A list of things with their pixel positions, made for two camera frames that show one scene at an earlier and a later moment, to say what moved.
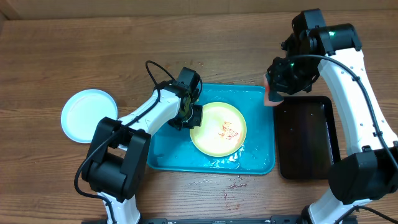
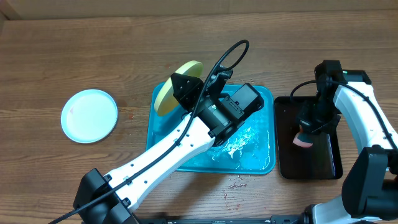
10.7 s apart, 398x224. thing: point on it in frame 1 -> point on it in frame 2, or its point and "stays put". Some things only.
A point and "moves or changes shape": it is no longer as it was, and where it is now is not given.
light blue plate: (83, 112) stays put
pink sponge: (267, 101) -> (303, 140)
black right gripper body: (277, 88) -> (311, 125)
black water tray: (306, 137) stays put
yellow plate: (222, 132) moves or changes shape
